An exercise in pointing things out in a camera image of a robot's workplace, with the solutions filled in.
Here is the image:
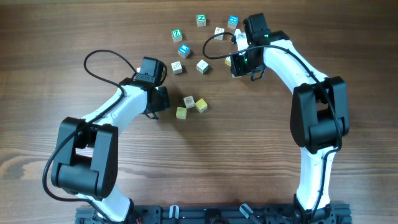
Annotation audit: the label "green z block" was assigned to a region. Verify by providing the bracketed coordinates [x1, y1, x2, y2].
[196, 14, 206, 27]
[171, 29, 183, 42]

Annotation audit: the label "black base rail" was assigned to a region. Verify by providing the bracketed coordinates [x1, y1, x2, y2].
[75, 204, 353, 224]

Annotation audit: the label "white teal block centre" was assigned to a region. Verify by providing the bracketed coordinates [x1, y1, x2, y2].
[197, 60, 209, 74]

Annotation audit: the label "yellow sided picture block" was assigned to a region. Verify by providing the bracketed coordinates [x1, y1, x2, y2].
[224, 57, 231, 66]

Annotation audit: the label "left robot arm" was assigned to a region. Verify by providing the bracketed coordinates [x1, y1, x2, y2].
[42, 78, 170, 223]

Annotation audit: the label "blue block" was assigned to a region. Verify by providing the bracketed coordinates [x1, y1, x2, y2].
[227, 15, 239, 30]
[178, 44, 190, 58]

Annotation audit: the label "green Z block top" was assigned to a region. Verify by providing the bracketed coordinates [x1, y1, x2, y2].
[196, 14, 206, 27]

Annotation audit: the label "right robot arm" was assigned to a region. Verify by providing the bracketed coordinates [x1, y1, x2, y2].
[230, 29, 349, 223]

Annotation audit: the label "green Z block left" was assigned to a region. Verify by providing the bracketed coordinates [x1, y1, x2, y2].
[171, 29, 183, 42]

